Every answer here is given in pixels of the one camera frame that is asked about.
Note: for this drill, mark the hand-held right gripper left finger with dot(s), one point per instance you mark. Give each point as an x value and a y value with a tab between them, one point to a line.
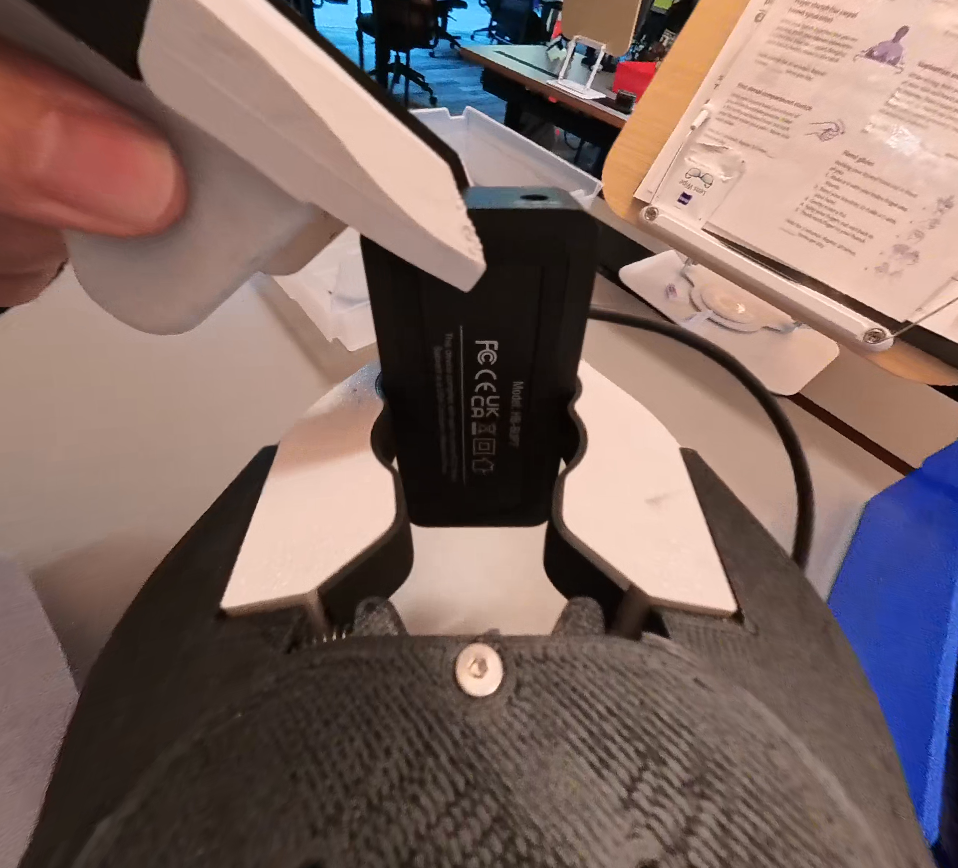
299	509

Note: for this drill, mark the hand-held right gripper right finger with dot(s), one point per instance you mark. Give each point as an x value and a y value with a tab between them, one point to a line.
651	509

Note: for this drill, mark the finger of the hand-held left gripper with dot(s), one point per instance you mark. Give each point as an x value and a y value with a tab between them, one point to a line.
299	105

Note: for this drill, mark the black usb hub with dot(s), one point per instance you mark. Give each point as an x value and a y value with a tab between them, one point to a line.
479	329

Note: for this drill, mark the person's left hand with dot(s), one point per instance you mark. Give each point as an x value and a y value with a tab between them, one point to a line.
67	164

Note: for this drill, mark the clear plastic bin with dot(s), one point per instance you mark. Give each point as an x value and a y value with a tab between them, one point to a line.
509	150

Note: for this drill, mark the wooden office desk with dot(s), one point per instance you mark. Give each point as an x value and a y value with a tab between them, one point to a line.
524	71

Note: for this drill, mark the blue plastic bin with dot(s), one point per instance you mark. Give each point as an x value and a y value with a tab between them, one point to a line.
898	584

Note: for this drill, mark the tan sign on clear stand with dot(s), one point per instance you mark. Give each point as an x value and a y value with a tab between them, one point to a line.
602	4

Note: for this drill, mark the small white wipe packet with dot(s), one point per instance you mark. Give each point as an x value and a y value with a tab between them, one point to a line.
696	183

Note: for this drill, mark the red box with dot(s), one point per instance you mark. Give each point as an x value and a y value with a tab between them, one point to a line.
636	76

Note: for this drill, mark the wooden document stand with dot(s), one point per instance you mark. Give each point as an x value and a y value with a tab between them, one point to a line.
658	120

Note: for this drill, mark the printed instruction sheet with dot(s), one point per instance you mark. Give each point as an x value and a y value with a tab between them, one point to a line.
823	97

